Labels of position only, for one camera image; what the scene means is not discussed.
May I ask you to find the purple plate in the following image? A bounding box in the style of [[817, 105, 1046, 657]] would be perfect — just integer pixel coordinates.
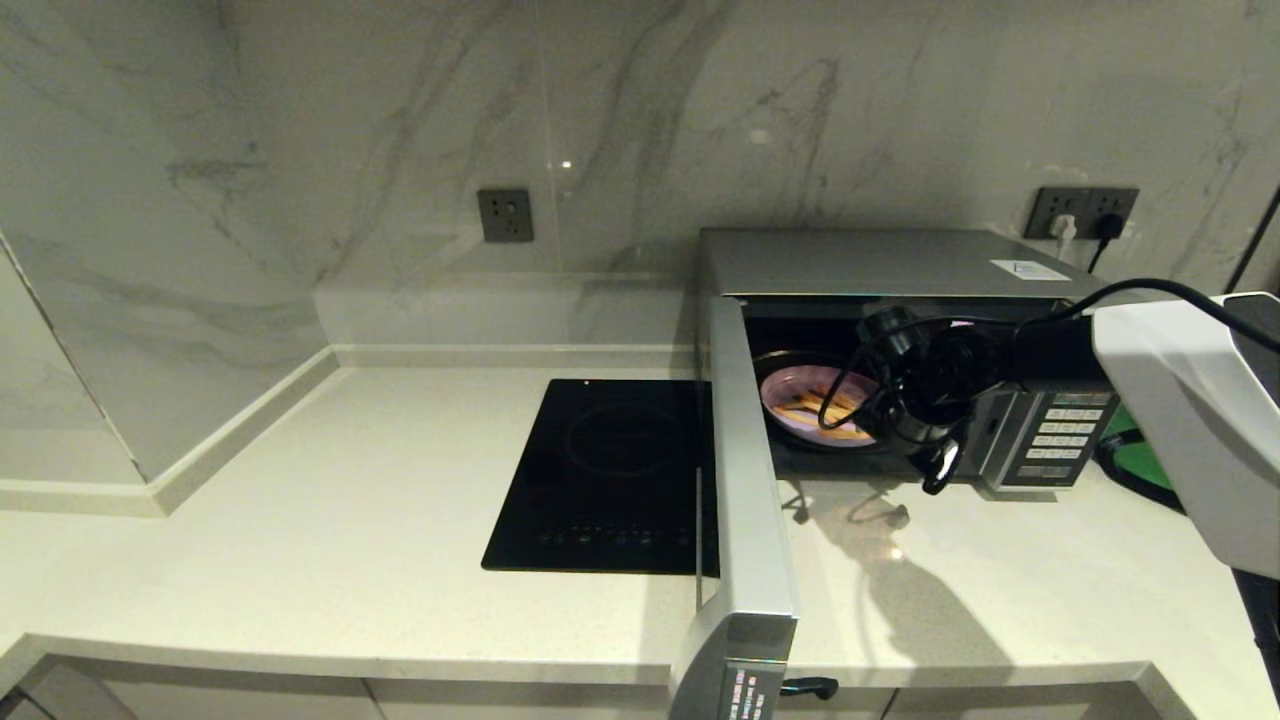
[[762, 365, 886, 448]]

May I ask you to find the grey single wall socket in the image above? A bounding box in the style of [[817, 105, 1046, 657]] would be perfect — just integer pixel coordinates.
[[477, 188, 534, 244]]

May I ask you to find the thin black cable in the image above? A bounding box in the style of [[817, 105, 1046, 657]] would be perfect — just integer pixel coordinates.
[[1238, 188, 1280, 293]]

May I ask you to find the grey double wall socket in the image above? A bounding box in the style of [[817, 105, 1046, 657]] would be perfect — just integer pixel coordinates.
[[1025, 186, 1141, 241]]

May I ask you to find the silver microwave oven body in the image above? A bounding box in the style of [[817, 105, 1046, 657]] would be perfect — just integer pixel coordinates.
[[697, 227, 1136, 493]]

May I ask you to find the black power cable with plug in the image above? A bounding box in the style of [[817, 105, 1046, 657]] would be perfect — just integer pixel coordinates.
[[1086, 210, 1127, 275]]

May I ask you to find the black induction cooktop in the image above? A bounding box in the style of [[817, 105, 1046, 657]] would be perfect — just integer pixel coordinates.
[[481, 378, 721, 578]]

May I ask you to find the green plastic tray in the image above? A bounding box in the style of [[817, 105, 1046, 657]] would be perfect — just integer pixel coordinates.
[[1095, 402, 1186, 513]]

